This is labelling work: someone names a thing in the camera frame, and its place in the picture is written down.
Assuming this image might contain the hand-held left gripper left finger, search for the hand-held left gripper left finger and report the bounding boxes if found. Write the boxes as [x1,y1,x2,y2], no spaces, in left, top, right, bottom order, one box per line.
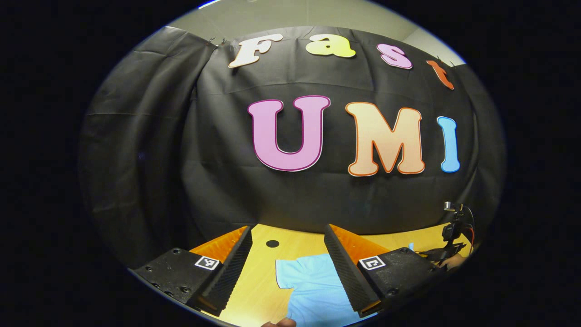
[129,225,253,317]

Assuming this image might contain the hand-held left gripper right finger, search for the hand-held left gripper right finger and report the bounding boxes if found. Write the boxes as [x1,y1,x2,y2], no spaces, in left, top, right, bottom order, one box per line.
[323,223,448,318]

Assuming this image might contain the light blue T-shirt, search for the light blue T-shirt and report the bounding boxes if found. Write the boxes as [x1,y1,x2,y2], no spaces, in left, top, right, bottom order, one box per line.
[276,243,416,327]

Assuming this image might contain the black backdrop cloth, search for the black backdrop cloth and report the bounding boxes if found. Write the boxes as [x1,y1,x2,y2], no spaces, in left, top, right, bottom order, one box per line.
[78,25,507,273]

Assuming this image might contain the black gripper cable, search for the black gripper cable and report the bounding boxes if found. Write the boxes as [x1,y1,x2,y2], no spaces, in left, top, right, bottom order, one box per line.
[459,205,476,256]

